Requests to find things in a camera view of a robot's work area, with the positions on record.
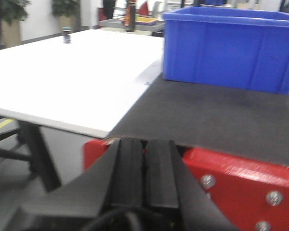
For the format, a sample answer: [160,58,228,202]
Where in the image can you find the small dark bottle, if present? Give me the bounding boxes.
[62,26,72,44]

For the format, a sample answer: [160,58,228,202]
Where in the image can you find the potted plant left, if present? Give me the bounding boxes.
[0,0,31,48]

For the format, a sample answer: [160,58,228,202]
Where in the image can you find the grey cart with trays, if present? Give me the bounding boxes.
[98,17,165,32]

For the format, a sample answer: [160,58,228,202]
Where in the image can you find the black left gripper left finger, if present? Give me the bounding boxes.
[5,139,143,231]

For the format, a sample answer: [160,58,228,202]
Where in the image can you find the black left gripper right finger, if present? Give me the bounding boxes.
[146,140,238,231]

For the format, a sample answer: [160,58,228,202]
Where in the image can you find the white table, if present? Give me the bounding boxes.
[0,29,164,192]

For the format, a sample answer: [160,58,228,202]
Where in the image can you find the red conveyor frame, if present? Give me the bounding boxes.
[83,139,289,231]

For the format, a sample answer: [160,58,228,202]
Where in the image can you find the potted plant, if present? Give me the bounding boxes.
[51,0,80,32]
[0,0,31,48]

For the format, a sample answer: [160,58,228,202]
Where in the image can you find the potted plant right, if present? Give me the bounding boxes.
[51,0,80,32]

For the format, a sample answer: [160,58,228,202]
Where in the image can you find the dark grey conveyor belt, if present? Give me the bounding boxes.
[108,77,289,166]

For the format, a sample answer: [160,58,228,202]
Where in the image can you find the blue plastic crate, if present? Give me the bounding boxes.
[163,7,289,94]

